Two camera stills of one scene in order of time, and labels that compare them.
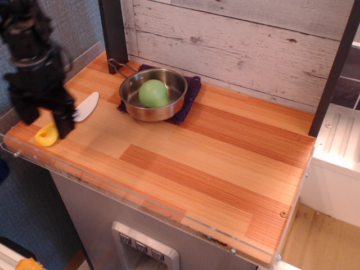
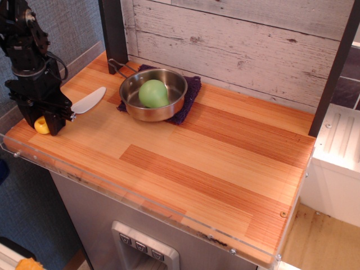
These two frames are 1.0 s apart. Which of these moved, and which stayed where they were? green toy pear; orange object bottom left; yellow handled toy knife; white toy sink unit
Moved: yellow handled toy knife
Stayed: orange object bottom left; green toy pear; white toy sink unit
